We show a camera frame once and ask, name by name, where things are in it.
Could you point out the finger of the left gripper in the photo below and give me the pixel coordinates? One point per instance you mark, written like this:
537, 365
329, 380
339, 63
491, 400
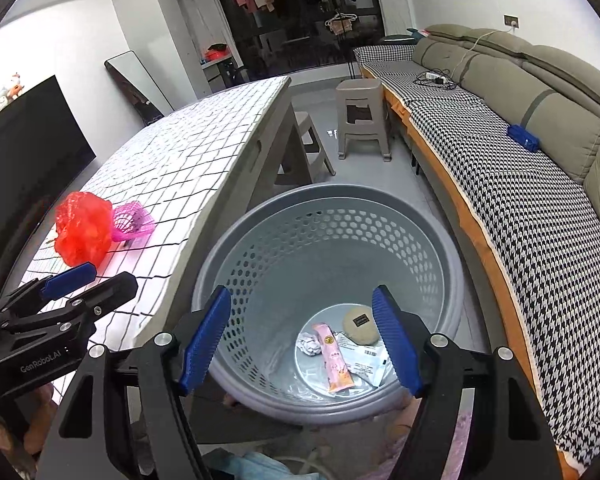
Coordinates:
99, 300
53, 287

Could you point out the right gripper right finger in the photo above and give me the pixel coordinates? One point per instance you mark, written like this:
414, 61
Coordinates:
508, 436

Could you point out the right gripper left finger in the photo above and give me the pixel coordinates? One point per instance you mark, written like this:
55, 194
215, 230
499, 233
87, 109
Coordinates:
91, 436

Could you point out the pink snack wrapper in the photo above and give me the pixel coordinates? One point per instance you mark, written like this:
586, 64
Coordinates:
338, 375

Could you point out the white paper ball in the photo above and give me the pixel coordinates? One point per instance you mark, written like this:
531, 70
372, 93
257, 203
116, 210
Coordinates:
308, 344

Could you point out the grey perforated trash basket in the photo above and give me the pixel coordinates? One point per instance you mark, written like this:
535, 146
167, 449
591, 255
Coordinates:
309, 256

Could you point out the person's left hand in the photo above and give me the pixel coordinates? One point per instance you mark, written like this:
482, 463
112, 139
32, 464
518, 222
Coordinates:
25, 422

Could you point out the red plastic bag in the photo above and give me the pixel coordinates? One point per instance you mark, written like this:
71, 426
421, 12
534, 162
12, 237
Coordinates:
83, 225

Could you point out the pink mesh plastic basket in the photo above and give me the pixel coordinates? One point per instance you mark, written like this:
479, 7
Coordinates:
131, 221

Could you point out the black television screen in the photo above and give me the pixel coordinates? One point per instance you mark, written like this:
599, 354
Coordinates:
42, 150

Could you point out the white flat packet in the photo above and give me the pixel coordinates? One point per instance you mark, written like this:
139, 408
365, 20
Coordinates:
369, 362

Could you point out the white grid tablecloth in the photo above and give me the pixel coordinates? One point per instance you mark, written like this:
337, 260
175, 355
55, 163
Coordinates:
175, 168

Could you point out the beige round pad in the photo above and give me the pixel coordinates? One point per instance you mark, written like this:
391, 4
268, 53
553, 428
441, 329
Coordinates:
359, 326

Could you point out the houndstooth sofa cover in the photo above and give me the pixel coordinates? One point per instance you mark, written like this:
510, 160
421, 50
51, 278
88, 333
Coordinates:
531, 230

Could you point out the leaning mirror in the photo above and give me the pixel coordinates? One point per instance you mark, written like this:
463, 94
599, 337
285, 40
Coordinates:
138, 87

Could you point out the red item on shelf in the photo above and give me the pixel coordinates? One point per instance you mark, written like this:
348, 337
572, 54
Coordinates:
216, 52

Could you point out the blue object on sofa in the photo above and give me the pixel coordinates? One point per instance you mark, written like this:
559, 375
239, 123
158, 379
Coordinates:
523, 137

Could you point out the olive green sofa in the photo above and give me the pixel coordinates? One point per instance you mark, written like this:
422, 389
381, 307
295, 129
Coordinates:
548, 92

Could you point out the grey plastic stool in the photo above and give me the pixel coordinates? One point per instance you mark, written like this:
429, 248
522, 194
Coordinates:
361, 115

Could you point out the white power strip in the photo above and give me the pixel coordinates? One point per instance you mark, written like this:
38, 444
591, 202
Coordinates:
436, 78

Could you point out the wall power outlet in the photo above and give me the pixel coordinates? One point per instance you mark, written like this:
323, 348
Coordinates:
511, 21

